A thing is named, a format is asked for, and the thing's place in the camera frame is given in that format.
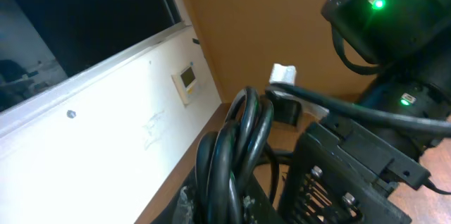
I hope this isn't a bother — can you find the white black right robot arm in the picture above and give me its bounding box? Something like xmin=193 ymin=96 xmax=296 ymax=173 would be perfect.
xmin=270 ymin=0 xmax=450 ymax=223

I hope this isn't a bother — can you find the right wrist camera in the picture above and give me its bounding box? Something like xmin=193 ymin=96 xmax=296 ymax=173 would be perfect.
xmin=266 ymin=63 xmax=329 ymax=130

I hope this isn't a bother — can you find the black right camera cable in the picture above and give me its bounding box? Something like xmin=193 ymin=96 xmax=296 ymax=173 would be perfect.
xmin=269 ymin=82 xmax=451 ymax=195

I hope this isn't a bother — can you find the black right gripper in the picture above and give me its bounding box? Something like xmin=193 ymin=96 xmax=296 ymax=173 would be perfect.
xmin=278 ymin=114 xmax=431 ymax=224

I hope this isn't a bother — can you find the wall screw head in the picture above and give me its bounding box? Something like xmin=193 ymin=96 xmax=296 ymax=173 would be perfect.
xmin=66 ymin=110 xmax=76 ymax=118

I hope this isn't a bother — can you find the dark window pane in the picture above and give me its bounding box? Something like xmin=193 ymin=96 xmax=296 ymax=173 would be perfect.
xmin=1 ymin=0 xmax=182 ymax=110

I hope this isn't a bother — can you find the thick black USB cable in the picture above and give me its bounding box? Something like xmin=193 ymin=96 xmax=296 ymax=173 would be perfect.
xmin=194 ymin=86 xmax=295 ymax=224

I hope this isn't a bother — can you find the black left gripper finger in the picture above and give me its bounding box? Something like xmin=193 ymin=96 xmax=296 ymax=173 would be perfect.
xmin=152 ymin=169 xmax=282 ymax=224

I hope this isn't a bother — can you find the white wall thermostat panel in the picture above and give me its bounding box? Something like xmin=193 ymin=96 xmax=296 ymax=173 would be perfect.
xmin=171 ymin=63 xmax=200 ymax=106

